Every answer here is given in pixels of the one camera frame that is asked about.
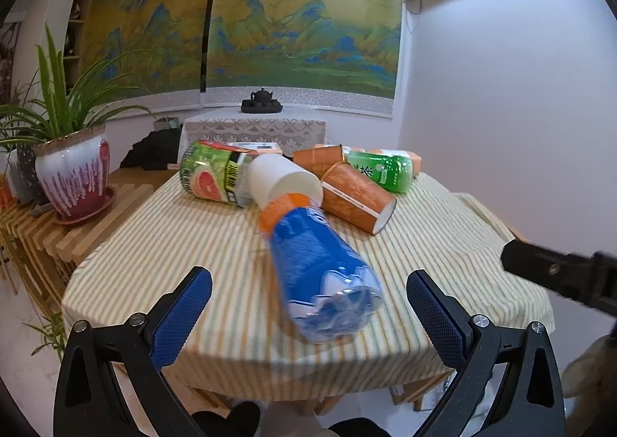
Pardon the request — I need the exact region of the blue orange plastic bottle cup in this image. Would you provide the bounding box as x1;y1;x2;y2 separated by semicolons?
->
260;193;383;343

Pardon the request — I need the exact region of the green tea bottle cup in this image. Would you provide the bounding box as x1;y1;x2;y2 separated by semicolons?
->
345;151;415;194

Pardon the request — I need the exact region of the green grapefruit drink cup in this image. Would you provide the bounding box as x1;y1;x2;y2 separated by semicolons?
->
179;140;257;207

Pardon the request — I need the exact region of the front orange paper cup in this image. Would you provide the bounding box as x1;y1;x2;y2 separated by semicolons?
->
321;161;396;235

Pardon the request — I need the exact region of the orange paper cup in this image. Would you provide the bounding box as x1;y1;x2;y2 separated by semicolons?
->
321;161;396;235
293;145;344;178

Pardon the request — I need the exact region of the white paper cup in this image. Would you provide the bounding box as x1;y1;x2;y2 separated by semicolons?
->
247;154;323;210

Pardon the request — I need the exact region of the rear orange paper cup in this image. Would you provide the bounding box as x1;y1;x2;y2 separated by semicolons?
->
293;145;344;178

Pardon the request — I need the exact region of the striped tablecloth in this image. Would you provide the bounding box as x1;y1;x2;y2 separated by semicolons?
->
62;174;554;402

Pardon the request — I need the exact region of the wooden slatted plant stand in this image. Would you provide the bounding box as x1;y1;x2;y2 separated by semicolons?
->
1;168;174;317

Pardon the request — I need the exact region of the white red ceramic plant pot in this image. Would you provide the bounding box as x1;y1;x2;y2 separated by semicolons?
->
34;124;115;225

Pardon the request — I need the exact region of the black bag on bench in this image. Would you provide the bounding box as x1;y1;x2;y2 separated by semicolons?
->
119;128;181;171

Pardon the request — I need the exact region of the dark speckled plant pot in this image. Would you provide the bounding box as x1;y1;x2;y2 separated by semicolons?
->
8;144;47;205

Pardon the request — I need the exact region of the white orange carton box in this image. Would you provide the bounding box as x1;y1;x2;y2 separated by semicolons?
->
229;142;282;155

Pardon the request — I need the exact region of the green spider plant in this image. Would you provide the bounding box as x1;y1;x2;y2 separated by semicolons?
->
1;30;154;151

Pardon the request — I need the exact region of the white lace tablecloth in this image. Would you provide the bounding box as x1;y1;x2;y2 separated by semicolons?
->
178;107;327;160

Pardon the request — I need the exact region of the black teapot set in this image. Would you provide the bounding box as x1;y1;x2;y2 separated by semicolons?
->
241;87;283;113

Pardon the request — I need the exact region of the wooden shelf niche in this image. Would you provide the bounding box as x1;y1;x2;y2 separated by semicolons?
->
63;0;93;92

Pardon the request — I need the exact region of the green landscape mural painting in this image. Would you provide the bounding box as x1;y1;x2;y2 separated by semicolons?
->
83;0;401;99

